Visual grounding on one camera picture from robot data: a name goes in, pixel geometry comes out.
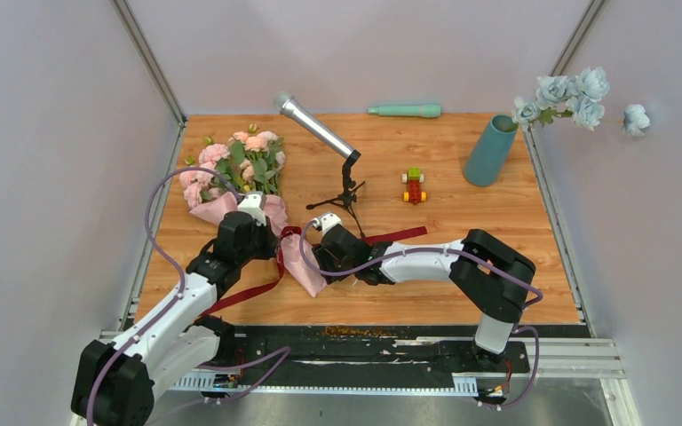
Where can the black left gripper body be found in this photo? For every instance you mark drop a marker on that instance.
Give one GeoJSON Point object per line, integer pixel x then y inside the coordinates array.
{"type": "Point", "coordinates": [261, 245]}

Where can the black microphone tripod stand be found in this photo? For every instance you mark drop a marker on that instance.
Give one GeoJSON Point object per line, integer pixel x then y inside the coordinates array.
{"type": "Point", "coordinates": [348, 197]}

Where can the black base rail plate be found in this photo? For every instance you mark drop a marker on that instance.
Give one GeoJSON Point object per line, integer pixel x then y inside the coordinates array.
{"type": "Point", "coordinates": [388, 360]}

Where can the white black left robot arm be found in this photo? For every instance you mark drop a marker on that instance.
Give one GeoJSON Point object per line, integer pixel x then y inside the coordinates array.
{"type": "Point", "coordinates": [117, 383]}

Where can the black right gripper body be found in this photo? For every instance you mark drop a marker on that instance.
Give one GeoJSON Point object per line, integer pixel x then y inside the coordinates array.
{"type": "Point", "coordinates": [330, 263]}

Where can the dark red printed ribbon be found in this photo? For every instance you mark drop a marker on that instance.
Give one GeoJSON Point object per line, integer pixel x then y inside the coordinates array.
{"type": "Point", "coordinates": [259, 290]}

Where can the silver microphone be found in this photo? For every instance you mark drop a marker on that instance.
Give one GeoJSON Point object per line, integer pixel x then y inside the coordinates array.
{"type": "Point", "coordinates": [285, 104]}

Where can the teal cylindrical vase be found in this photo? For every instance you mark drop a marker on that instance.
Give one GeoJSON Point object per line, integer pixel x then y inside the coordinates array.
{"type": "Point", "coordinates": [490, 153]}

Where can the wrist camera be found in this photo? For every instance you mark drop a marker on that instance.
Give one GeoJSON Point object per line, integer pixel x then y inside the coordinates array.
{"type": "Point", "coordinates": [253, 203]}
{"type": "Point", "coordinates": [325, 222]}

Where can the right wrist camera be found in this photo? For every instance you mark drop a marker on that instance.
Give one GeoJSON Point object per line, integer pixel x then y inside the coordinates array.
{"type": "Point", "coordinates": [325, 222]}

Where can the light blue artificial flowers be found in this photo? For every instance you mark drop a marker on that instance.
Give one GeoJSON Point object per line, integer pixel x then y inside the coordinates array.
{"type": "Point", "coordinates": [577, 98]}

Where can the mint green toy microphone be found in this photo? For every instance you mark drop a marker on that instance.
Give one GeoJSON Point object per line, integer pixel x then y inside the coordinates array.
{"type": "Point", "coordinates": [426, 111]}

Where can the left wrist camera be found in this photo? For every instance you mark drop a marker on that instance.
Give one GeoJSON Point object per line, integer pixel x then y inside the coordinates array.
{"type": "Point", "coordinates": [253, 203]}

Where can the toy brick car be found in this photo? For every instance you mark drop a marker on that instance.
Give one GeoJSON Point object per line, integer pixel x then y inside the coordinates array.
{"type": "Point", "coordinates": [413, 179]}

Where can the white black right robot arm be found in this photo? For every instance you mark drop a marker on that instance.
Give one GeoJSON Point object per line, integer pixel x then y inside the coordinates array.
{"type": "Point", "coordinates": [493, 276]}

